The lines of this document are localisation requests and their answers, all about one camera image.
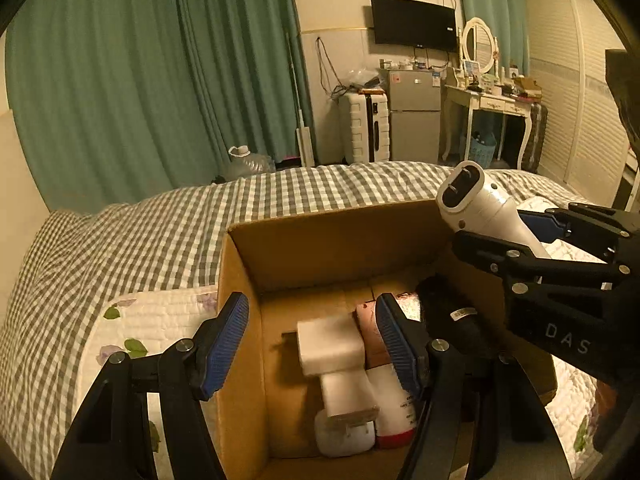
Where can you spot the white oval mirror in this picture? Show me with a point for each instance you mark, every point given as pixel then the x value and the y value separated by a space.
pixel 477 45

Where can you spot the blue basket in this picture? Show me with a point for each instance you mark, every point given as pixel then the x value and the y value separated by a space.
pixel 482 150

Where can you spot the dark suitcase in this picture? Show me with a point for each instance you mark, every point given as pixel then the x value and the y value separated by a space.
pixel 535 135

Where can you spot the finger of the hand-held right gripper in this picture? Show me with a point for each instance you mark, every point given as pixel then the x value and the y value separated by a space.
pixel 495 255
pixel 537 222

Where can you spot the pink soft case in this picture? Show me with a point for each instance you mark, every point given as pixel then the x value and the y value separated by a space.
pixel 372 330

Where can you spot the white bottle with red cap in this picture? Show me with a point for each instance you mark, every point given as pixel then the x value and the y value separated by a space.
pixel 395 410

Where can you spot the light blue earbuds case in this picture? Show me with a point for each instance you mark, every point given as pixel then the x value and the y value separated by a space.
pixel 345 437

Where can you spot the clear water jug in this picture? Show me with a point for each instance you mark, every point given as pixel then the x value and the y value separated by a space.
pixel 250 165

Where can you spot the black plug adapter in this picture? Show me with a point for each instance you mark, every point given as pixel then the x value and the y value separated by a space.
pixel 450 320

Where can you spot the white flat mop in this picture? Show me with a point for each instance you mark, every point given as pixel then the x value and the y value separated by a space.
pixel 305 145

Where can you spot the white dressing table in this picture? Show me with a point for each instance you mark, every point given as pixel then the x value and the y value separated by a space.
pixel 492 102

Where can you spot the brown cardboard box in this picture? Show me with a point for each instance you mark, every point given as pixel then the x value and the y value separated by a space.
pixel 310 245

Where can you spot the black wall television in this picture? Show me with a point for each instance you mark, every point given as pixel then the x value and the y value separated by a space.
pixel 412 22

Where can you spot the white square charger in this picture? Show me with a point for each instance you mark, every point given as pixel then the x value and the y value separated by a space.
pixel 330 345

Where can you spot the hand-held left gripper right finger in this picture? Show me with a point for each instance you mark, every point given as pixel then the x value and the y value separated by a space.
pixel 397 340

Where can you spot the grey checked bedsheet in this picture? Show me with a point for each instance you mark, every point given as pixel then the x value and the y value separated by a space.
pixel 150 240

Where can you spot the narrow green curtain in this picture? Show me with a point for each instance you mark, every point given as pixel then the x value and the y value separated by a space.
pixel 492 0

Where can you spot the white hard suitcase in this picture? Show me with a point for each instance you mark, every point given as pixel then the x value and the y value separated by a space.
pixel 357 127

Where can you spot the white cylindrical plug adapter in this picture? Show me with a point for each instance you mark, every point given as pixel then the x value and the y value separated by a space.
pixel 482 205

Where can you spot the white louvered wardrobe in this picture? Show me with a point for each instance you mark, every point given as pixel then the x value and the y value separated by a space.
pixel 575 100

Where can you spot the wide green curtain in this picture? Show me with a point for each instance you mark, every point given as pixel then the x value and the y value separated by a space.
pixel 150 75

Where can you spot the grey small fridge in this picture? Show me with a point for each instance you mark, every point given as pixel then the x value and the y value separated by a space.
pixel 412 115

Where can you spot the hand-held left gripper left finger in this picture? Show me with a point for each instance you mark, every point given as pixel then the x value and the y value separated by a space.
pixel 225 345

